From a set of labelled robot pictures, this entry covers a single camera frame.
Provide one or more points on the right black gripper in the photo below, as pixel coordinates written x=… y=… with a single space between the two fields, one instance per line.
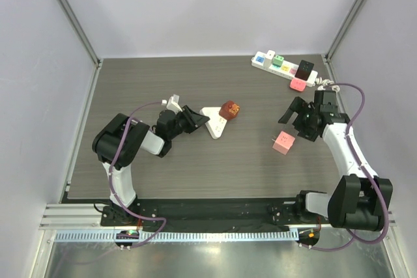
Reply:
x=302 y=112

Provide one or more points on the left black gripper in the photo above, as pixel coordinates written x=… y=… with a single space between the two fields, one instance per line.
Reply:
x=198 y=120

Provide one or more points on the white triangular socket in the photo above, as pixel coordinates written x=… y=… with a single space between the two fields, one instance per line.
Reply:
x=216 y=124

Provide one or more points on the red fish cube plug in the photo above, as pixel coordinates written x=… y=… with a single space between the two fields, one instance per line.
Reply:
x=229 y=110

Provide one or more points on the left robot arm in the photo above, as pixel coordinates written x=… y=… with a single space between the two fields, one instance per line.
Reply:
x=117 y=145

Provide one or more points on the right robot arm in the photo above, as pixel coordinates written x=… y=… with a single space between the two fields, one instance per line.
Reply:
x=361 y=198

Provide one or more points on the small pink cube plug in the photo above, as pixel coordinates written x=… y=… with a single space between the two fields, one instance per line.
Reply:
x=298 y=85

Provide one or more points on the black cube plug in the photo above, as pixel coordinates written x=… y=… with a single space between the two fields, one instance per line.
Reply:
x=304 y=70

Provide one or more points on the green cube plug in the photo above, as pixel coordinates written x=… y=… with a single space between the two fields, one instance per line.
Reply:
x=277 y=61

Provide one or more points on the white charger plug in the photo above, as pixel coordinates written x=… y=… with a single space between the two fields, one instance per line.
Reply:
x=269 y=57

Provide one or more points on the white power strip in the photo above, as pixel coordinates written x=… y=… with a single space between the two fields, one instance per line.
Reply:
x=287 y=70

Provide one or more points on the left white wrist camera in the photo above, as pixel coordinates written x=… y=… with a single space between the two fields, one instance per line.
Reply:
x=172 y=104

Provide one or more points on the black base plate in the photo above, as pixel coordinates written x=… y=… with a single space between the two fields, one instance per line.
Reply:
x=211 y=215

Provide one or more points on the slotted cable duct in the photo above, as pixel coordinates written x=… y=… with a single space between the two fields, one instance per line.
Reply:
x=125 y=236

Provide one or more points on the right aluminium frame post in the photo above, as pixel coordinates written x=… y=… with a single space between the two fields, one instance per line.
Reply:
x=343 y=30

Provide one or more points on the aluminium frame post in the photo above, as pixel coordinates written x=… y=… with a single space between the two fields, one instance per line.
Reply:
x=78 y=29
x=343 y=30

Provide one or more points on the aluminium front rail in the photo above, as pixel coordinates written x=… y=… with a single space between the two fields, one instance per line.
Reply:
x=89 y=215

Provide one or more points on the left aluminium frame post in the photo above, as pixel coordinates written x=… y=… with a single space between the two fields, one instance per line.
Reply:
x=78 y=29

